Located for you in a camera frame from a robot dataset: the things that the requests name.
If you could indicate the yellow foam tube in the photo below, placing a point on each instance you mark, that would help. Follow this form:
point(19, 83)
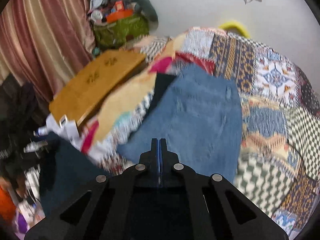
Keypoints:
point(233, 23)

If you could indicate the green bag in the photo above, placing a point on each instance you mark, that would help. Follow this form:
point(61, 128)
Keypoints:
point(120, 30)

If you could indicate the striped pink curtain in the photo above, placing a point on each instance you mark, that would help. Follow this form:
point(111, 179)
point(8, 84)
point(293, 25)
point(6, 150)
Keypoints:
point(37, 30)

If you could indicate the white cloth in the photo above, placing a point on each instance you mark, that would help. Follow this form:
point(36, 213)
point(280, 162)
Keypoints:
point(72, 132)

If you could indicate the black cloth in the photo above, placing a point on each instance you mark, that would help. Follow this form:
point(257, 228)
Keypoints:
point(162, 87)

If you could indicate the blue jeans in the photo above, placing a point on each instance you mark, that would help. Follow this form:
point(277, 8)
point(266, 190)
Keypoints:
point(195, 115)

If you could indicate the red box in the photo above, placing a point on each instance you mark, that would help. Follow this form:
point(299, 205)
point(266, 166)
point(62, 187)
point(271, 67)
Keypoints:
point(120, 5)

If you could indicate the orange box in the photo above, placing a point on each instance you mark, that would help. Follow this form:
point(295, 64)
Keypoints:
point(118, 17)

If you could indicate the dark pants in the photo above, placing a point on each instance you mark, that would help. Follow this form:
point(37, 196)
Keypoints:
point(67, 170)

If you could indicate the patchwork blanket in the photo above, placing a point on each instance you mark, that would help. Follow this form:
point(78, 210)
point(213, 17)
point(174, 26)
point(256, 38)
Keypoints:
point(270, 130)

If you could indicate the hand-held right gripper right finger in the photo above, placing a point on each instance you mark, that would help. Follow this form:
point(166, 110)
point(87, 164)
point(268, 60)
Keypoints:
point(163, 155)

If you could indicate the grey plush pillow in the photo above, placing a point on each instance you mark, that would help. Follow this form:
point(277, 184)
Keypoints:
point(147, 7)

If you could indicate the yellow paw print pillow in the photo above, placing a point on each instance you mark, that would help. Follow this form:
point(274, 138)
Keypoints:
point(95, 85)

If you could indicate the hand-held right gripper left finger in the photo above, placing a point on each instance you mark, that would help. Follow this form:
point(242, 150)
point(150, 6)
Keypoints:
point(153, 155)

